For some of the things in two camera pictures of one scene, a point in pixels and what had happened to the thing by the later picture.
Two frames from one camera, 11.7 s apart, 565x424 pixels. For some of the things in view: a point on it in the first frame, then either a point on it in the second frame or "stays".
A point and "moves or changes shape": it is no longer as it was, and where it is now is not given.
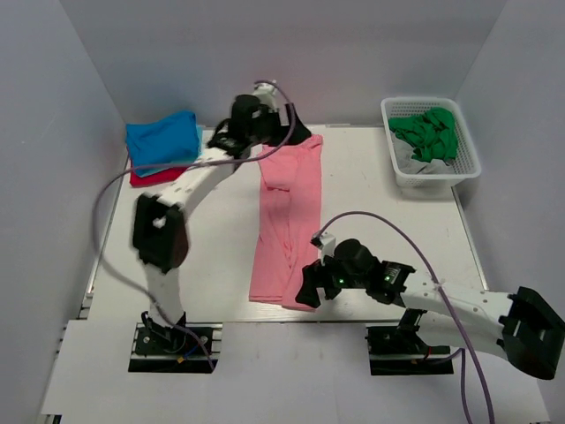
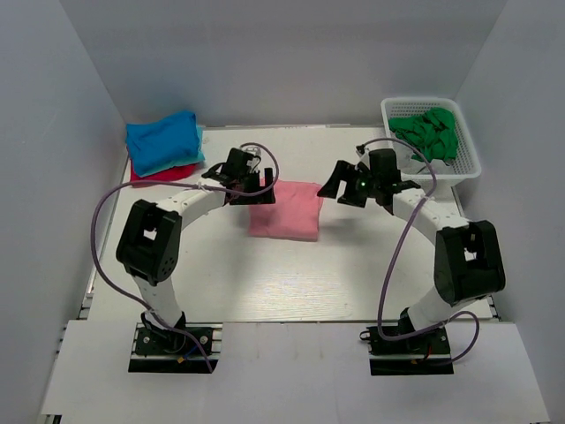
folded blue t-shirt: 174,140 stays
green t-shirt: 433,132 stays
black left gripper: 298,133 -> 266,198
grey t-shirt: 407,164 stays
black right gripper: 312,276 -> 344,171
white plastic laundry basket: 432,143 stays
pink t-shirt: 289,219 moves or changes shape
